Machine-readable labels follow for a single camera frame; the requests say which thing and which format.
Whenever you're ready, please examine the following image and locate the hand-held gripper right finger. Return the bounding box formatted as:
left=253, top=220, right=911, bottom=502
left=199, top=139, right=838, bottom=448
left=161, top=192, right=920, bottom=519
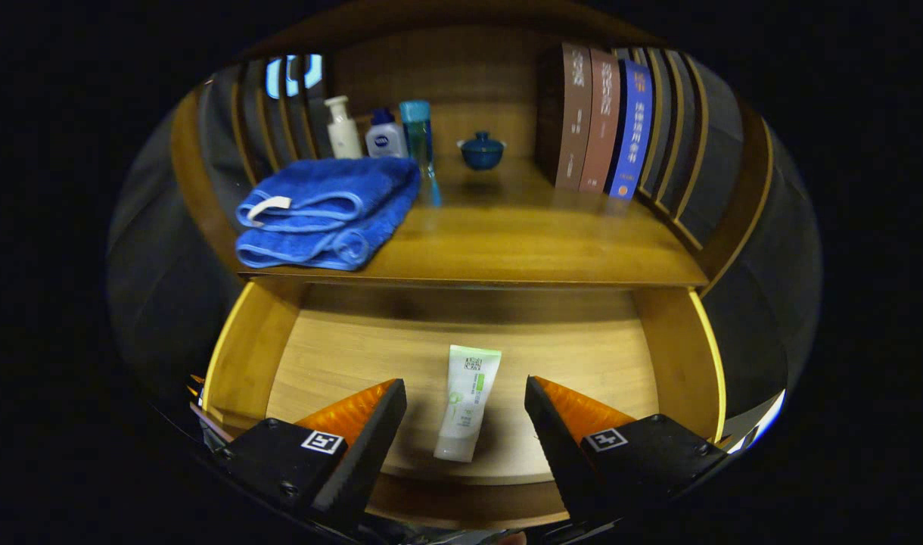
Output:
left=525, top=375, right=731, bottom=531

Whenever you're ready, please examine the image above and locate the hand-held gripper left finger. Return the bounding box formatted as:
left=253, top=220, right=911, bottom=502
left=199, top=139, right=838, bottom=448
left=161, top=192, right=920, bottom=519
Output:
left=204, top=378, right=408, bottom=534

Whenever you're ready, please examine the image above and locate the wooden drawer with black knob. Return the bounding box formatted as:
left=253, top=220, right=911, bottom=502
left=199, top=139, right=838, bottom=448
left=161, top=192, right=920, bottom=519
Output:
left=202, top=280, right=727, bottom=531

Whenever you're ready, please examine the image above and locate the white and green tube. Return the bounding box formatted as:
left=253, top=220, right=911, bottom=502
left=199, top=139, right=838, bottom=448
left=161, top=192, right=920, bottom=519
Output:
left=434, top=345, right=502, bottom=463

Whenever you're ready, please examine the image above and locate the wooden countertop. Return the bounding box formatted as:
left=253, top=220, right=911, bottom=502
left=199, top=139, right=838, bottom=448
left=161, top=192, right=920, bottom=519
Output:
left=238, top=155, right=708, bottom=288

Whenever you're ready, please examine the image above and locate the wooden cabinet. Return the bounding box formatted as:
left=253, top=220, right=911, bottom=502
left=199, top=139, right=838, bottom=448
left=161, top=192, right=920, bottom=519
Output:
left=170, top=8, right=776, bottom=300

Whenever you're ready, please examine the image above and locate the black backdrop cloth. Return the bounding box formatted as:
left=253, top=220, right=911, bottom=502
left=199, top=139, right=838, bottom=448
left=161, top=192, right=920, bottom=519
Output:
left=106, top=53, right=823, bottom=425

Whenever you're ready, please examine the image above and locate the folded blue towel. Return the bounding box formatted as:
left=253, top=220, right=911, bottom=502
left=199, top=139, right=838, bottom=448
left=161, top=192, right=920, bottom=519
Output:
left=235, top=157, right=422, bottom=272

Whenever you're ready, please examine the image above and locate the white bottle with blue cap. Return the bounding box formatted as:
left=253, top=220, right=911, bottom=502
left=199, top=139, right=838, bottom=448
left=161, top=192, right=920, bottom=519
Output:
left=365, top=107, right=409, bottom=158

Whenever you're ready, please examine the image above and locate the blue lidded teacup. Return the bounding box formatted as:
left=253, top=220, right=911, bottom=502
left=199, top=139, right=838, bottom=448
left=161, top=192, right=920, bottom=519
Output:
left=457, top=131, right=506, bottom=171

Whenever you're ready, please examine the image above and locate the white pump bottle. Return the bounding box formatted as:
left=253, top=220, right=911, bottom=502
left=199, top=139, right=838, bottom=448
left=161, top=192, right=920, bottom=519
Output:
left=324, top=95, right=362, bottom=160

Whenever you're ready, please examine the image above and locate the teal slim bottle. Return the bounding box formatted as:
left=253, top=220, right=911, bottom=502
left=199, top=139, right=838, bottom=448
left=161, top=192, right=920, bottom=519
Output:
left=399, top=100, right=442, bottom=207

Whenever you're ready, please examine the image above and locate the blue book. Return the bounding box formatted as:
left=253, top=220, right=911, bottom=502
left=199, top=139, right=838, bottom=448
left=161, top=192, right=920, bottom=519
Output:
left=605, top=59, right=654, bottom=201

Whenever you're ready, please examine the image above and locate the reddish brown book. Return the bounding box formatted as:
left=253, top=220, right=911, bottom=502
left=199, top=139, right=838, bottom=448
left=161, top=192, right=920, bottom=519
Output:
left=580, top=48, right=621, bottom=194

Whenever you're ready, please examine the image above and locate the dark brown book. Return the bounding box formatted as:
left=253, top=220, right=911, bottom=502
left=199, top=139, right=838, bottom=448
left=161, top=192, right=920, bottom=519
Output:
left=537, top=43, right=593, bottom=190

